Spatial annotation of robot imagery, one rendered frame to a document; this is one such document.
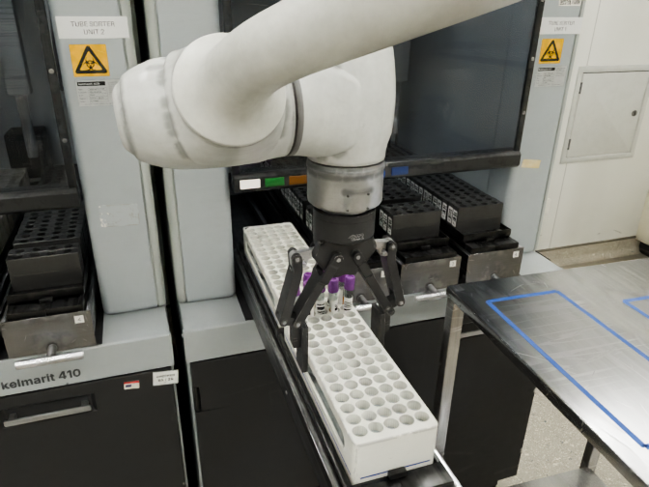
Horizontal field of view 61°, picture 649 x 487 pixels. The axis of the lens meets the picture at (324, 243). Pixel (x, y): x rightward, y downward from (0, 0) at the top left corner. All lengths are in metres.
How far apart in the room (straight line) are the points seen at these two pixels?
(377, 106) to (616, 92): 2.47
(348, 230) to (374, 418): 0.21
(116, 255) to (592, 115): 2.37
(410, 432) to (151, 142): 0.39
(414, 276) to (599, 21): 1.94
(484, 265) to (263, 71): 0.86
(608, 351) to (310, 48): 0.68
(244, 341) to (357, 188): 0.53
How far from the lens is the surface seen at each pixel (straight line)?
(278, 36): 0.40
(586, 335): 0.95
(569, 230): 3.11
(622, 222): 3.35
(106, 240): 1.04
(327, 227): 0.63
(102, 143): 0.98
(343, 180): 0.60
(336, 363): 0.71
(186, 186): 1.01
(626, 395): 0.85
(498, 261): 1.22
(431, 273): 1.14
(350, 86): 0.56
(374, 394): 0.68
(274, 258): 0.99
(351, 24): 0.38
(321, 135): 0.57
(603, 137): 3.02
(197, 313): 1.08
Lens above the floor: 1.30
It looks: 25 degrees down
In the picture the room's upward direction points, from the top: 1 degrees clockwise
